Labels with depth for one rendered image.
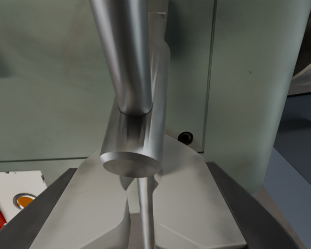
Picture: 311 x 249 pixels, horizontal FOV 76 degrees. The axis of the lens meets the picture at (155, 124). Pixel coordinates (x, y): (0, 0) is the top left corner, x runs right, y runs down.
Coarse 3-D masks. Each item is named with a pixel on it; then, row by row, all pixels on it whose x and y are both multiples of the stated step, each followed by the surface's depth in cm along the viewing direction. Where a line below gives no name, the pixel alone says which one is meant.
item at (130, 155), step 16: (160, 0) 11; (160, 16) 11; (160, 32) 10; (160, 48) 9; (160, 64) 8; (160, 80) 8; (160, 96) 8; (112, 112) 7; (160, 112) 7; (112, 128) 7; (128, 128) 6; (144, 128) 7; (160, 128) 7; (112, 144) 6; (128, 144) 6; (144, 144) 6; (160, 144) 7; (112, 160) 6; (128, 160) 6; (144, 160) 6; (160, 160) 7; (128, 176) 8; (144, 176) 7
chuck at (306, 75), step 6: (306, 30) 22; (306, 36) 22; (306, 42) 22; (300, 48) 23; (306, 48) 22; (300, 54) 23; (306, 54) 22; (300, 60) 23; (306, 60) 22; (300, 66) 23; (306, 66) 22; (294, 72) 24; (300, 72) 23; (306, 72) 23; (294, 78) 24; (300, 78) 24; (306, 78) 24; (294, 84) 27; (300, 84) 28
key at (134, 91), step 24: (96, 0) 4; (120, 0) 4; (144, 0) 4; (96, 24) 4; (120, 24) 4; (144, 24) 4; (120, 48) 4; (144, 48) 5; (120, 72) 5; (144, 72) 5; (120, 96) 6; (144, 96) 6; (144, 192) 13; (144, 216) 16; (144, 240) 20
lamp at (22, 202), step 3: (18, 198) 21; (21, 198) 21; (24, 198) 21; (27, 198) 21; (30, 198) 21; (18, 201) 21; (21, 201) 21; (24, 201) 21; (27, 201) 21; (30, 201) 21; (18, 204) 21; (21, 204) 21; (24, 204) 21; (27, 204) 21; (21, 207) 21
